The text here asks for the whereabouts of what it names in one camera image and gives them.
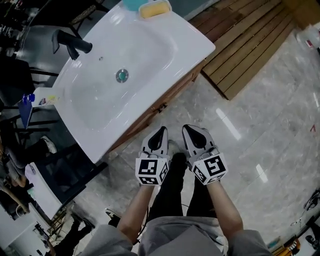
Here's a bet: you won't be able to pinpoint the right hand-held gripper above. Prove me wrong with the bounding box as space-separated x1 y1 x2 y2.
182 124 229 186

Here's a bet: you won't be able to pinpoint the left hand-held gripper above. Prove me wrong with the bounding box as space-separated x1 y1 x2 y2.
135 126 171 186

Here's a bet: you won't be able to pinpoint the person's right forearm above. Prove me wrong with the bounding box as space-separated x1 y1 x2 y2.
205 180 245 245

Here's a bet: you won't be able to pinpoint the person's left forearm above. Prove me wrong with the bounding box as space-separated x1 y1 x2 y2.
116 183 162 245

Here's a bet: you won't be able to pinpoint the brown wooden sink cabinet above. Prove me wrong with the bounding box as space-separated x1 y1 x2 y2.
108 58 207 153

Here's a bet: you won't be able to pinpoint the person's left grey shoe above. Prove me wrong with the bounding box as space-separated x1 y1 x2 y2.
167 139 182 157

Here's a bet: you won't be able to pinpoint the person's left leg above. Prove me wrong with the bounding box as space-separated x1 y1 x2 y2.
147 152 189 223

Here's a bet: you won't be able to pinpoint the person's leg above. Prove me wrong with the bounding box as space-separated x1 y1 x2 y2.
186 172 218 218
147 152 189 223

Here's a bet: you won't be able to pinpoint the person's right leg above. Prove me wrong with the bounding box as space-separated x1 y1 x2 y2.
186 172 218 218

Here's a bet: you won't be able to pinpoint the teal sink drain plug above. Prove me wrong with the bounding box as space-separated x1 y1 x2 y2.
115 68 130 83

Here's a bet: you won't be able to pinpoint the black chair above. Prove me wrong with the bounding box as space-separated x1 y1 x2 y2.
0 55 60 103
31 143 109 206
0 104 60 151

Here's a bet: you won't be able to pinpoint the person's grey shirt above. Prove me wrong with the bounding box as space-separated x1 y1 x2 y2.
74 216 273 256

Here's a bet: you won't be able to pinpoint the white sink basin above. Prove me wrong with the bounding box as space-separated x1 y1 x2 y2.
51 0 216 165

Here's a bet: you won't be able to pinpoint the wooden slatted platform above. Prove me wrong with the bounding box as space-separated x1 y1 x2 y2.
188 0 301 101

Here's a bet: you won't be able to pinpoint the black faucet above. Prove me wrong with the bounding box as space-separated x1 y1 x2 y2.
51 29 94 61

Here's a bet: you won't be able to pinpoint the blue notebook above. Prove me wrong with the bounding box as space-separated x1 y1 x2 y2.
16 93 35 130

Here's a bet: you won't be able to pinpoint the yellow sponge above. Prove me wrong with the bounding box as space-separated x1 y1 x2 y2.
138 0 173 20
139 1 169 19

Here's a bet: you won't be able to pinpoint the teal bowl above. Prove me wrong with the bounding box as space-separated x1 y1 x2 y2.
123 0 149 11

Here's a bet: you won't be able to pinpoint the dark chair with woven seat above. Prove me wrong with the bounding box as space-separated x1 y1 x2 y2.
67 0 112 39

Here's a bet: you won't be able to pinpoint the clear plastic bag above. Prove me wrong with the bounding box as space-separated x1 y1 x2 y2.
295 23 320 50

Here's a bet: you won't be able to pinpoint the large white table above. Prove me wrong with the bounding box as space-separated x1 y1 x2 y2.
0 202 44 251

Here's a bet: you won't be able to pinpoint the black floor cables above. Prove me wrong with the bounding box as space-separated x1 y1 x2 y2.
290 189 320 227

